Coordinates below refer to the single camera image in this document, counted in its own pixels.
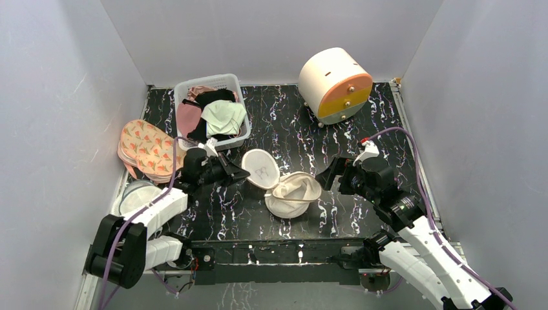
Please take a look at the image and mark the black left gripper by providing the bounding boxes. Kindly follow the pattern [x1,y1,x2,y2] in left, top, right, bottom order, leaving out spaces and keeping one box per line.
[198,152,250,188]

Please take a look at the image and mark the white mesh laundry bag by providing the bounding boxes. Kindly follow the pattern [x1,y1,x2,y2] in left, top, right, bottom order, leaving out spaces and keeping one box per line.
[241,149,322,219]

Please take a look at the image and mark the black bra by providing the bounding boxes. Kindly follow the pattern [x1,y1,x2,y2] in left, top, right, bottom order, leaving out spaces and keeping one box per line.
[176,86,246,143]

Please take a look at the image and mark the pale green bra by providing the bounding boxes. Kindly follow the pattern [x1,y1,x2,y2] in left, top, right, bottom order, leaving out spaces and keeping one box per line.
[201,100,247,138]

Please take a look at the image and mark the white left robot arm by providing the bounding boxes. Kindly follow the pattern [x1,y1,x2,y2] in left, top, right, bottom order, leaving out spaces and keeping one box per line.
[84,147,250,289]

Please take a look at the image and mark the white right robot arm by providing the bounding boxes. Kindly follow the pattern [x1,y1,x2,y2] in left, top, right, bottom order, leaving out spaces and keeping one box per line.
[315,157,512,309]

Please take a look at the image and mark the pink bra in basket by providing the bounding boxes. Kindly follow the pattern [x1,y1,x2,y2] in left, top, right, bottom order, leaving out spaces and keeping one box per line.
[176,85,238,137]

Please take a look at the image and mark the cream orange cylindrical machine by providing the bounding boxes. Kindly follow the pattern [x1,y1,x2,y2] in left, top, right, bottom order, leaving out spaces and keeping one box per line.
[297,47,374,128]

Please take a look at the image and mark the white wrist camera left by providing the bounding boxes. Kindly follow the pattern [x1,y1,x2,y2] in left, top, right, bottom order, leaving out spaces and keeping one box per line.
[198,138,218,157]

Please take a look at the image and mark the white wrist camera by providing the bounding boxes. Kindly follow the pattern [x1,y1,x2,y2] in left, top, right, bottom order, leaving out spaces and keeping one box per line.
[353,138,379,167]
[198,138,218,157]

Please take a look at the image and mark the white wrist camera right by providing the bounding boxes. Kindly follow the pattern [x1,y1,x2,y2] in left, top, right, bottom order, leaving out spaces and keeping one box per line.
[353,138,379,167]

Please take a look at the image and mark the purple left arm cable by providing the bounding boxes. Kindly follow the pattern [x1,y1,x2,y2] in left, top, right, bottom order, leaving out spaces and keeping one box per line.
[97,136,198,310]

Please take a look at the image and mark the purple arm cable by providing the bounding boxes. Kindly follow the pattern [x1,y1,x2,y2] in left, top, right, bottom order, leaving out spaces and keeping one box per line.
[361,126,519,310]
[97,136,198,310]

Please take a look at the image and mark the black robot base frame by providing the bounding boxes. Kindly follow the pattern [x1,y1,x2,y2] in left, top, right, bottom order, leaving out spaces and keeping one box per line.
[152,239,405,294]

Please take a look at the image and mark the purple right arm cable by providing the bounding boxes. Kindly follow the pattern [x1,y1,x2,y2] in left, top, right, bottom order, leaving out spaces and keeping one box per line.
[361,126,519,310]

